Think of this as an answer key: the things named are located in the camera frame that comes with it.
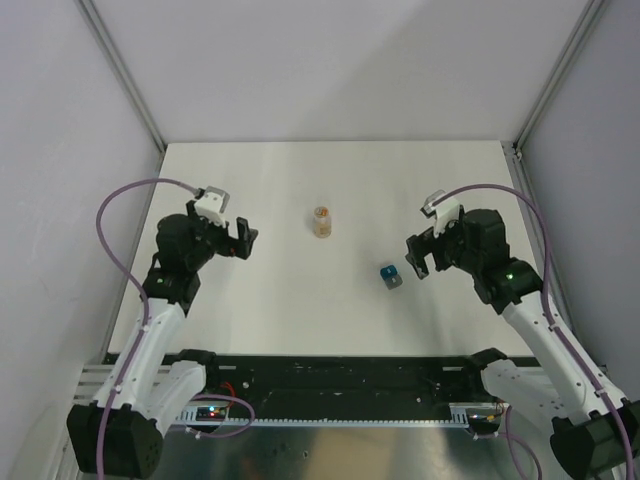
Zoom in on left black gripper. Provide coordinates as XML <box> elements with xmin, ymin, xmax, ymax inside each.
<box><xmin>186</xmin><ymin>201</ymin><xmax>257</xmax><ymax>270</ymax></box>

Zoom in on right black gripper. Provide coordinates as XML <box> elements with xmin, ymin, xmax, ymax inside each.
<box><xmin>405</xmin><ymin>212</ymin><xmax>481</xmax><ymax>279</ymax></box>

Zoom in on teal pill box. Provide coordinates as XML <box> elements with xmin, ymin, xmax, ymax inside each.
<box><xmin>380</xmin><ymin>264</ymin><xmax>398</xmax><ymax>280</ymax></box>

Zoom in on clear pill bottle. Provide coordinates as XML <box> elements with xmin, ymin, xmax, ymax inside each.
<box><xmin>313</xmin><ymin>206</ymin><xmax>332</xmax><ymax>238</ymax></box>

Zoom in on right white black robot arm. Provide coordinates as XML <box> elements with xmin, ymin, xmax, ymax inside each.
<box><xmin>406</xmin><ymin>202</ymin><xmax>639</xmax><ymax>479</ymax></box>

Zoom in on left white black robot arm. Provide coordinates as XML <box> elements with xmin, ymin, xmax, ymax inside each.
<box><xmin>67</xmin><ymin>188</ymin><xmax>258</xmax><ymax>479</ymax></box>

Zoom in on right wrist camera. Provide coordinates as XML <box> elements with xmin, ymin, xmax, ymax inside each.
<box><xmin>420</xmin><ymin>190</ymin><xmax>461</xmax><ymax>238</ymax></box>

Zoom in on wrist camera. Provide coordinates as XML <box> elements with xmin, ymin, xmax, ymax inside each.
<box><xmin>194</xmin><ymin>186</ymin><xmax>230</xmax><ymax>226</ymax></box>
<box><xmin>420</xmin><ymin>190</ymin><xmax>461</xmax><ymax>238</ymax></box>

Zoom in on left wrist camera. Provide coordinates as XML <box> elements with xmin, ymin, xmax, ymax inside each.
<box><xmin>194</xmin><ymin>186</ymin><xmax>230</xmax><ymax>226</ymax></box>

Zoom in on right aluminium frame post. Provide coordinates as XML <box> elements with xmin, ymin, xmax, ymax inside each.
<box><xmin>511</xmin><ymin>0</ymin><xmax>607</xmax><ymax>156</ymax></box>

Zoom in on aluminium frame post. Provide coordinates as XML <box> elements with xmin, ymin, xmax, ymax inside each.
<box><xmin>74</xmin><ymin>0</ymin><xmax>167</xmax><ymax>154</ymax></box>
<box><xmin>511</xmin><ymin>0</ymin><xmax>607</xmax><ymax>156</ymax></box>

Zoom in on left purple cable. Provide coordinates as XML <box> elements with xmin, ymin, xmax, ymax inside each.
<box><xmin>94</xmin><ymin>178</ymin><xmax>256</xmax><ymax>480</ymax></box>

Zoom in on purple cable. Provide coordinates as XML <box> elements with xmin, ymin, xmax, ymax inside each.
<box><xmin>439</xmin><ymin>183</ymin><xmax>640</xmax><ymax>480</ymax></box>
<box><xmin>94</xmin><ymin>178</ymin><xmax>256</xmax><ymax>480</ymax></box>

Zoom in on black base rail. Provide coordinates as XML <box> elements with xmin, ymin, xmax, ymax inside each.
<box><xmin>161</xmin><ymin>350</ymin><xmax>497</xmax><ymax>420</ymax></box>

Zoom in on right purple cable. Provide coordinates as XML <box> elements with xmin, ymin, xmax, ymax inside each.
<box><xmin>439</xmin><ymin>183</ymin><xmax>640</xmax><ymax>480</ymax></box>

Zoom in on grey slotted cable duct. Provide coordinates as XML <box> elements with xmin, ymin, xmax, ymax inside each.
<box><xmin>174</xmin><ymin>402</ymin><xmax>501</xmax><ymax>431</ymax></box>

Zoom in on shiny metal base plate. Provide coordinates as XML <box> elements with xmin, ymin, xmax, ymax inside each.
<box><xmin>154</xmin><ymin>427</ymin><xmax>518</xmax><ymax>479</ymax></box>

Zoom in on left aluminium frame post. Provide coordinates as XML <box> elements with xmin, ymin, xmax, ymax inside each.
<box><xmin>74</xmin><ymin>0</ymin><xmax>167</xmax><ymax>154</ymax></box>

